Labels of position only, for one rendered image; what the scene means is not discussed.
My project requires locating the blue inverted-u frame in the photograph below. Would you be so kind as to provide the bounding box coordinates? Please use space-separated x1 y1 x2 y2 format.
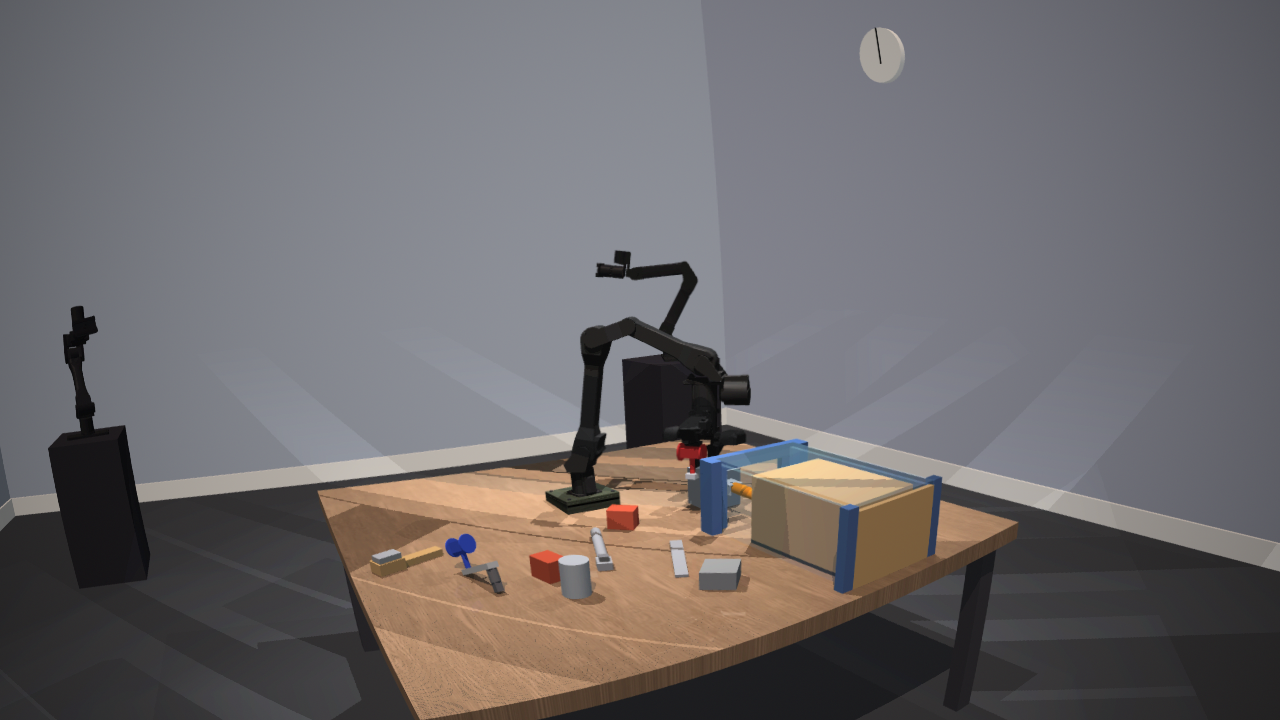
700 439 799 533

